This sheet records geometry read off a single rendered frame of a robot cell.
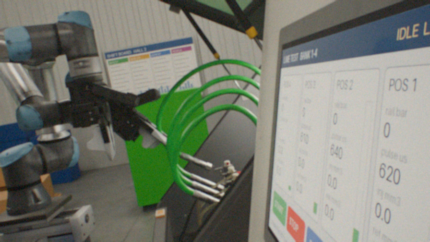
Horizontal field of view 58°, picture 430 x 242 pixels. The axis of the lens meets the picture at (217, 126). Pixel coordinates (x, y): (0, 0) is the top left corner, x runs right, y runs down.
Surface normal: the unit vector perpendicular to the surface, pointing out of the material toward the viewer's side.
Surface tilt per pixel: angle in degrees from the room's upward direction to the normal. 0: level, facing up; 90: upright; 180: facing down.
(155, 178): 90
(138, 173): 90
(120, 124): 77
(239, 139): 90
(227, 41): 90
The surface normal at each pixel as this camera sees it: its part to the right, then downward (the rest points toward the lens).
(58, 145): 0.60, 0.09
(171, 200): 0.11, 0.11
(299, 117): -0.99, -0.05
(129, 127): -0.14, -0.07
